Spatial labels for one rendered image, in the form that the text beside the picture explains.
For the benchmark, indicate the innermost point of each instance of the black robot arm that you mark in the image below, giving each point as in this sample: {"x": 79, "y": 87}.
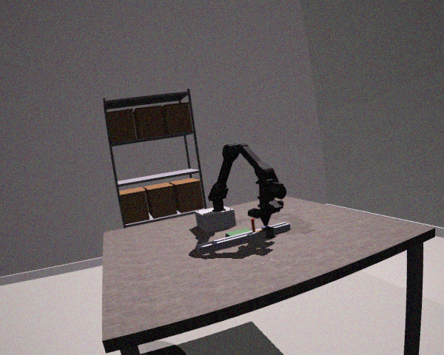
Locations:
{"x": 263, "y": 171}

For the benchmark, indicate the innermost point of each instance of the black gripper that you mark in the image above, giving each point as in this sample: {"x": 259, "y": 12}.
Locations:
{"x": 262, "y": 213}

